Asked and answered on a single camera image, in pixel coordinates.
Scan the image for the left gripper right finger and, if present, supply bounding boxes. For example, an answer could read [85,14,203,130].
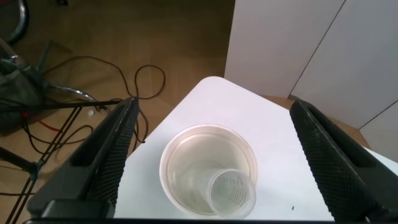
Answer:
[289,98,398,222]

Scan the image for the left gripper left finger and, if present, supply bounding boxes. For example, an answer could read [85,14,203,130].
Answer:
[27,96,140,218]

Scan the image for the blue pigment test tube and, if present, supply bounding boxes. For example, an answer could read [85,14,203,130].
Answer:
[203,168,257,220]

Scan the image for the chrome curved tube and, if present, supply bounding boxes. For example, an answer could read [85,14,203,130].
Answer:
[4,0,30,44]

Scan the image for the black thin metal stand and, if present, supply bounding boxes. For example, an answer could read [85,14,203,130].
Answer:
[0,99,122,224]

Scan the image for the grey metal floor leg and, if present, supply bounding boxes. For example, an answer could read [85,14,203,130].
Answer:
[46,83,109,113]

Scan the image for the white blue paper cup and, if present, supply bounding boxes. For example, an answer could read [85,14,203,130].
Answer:
[159,123,259,217]

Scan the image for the dark grey bag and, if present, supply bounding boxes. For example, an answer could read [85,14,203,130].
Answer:
[0,58,46,134]

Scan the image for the red cable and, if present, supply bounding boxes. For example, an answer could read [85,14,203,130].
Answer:
[21,111,62,133]

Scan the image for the black floor cable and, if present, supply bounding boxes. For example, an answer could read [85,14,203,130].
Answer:
[43,55,166,153]

